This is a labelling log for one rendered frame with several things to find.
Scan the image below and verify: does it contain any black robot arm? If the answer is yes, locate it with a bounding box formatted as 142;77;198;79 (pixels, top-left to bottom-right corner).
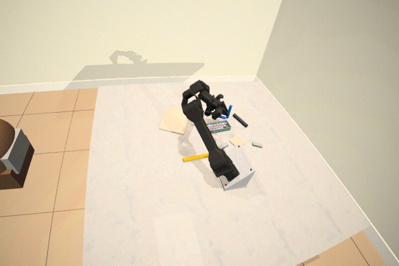
181;80;239;182

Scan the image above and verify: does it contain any yellow stylus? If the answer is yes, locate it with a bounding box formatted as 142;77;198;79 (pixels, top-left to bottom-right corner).
183;153;209;162

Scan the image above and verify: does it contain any grey keyboard with white letter keys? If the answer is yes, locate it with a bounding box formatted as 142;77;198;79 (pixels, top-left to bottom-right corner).
207;120;231;134

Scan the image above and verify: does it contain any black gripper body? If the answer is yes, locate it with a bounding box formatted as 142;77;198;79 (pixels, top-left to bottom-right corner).
206;94;224;120

